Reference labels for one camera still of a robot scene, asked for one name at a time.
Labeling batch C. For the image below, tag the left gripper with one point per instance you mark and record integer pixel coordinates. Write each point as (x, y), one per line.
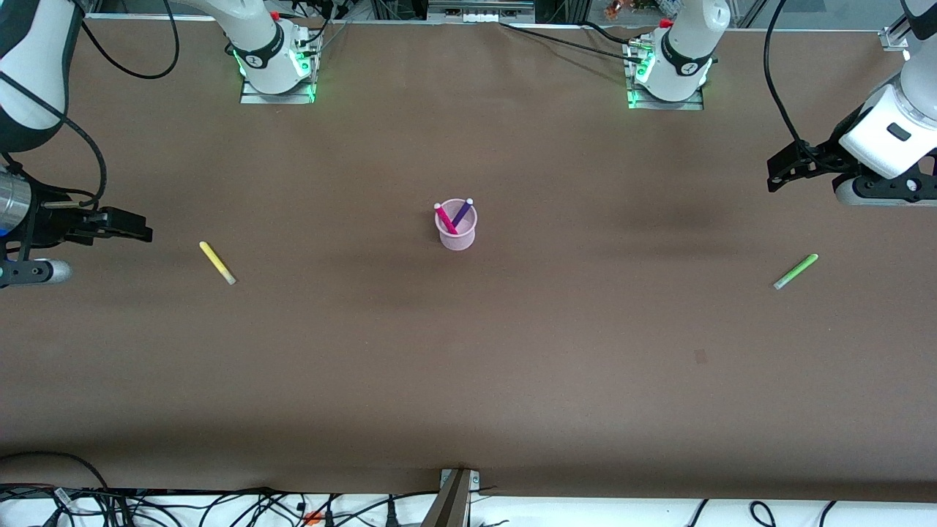
(821, 158)

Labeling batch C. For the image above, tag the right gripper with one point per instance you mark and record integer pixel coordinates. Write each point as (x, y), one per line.
(51, 222)

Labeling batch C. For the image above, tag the pink highlighter pen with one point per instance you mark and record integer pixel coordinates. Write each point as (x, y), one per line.
(446, 219)

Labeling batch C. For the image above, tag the purple highlighter pen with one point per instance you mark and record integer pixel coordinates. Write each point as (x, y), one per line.
(462, 213)

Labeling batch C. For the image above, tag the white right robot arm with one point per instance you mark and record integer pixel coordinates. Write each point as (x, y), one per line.
(29, 66)

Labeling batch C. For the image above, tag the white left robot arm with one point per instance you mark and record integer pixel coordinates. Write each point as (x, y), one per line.
(688, 51)

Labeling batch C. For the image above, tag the pink plastic pen holder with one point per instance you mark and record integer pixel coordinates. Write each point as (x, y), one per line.
(456, 240)

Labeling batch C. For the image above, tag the yellow highlighter pen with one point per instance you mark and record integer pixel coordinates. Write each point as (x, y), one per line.
(217, 262)

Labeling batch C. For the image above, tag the green highlighter pen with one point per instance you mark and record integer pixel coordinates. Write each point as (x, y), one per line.
(798, 272)

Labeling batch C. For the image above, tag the grey metal box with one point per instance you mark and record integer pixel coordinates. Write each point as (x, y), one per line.
(479, 9)

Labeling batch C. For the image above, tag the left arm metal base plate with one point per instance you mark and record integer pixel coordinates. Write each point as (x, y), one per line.
(666, 104)

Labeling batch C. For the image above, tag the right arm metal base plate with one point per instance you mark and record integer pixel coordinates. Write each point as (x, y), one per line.
(278, 97)

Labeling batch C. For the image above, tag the metal table edge bracket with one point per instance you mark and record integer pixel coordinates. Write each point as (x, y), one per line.
(452, 501)

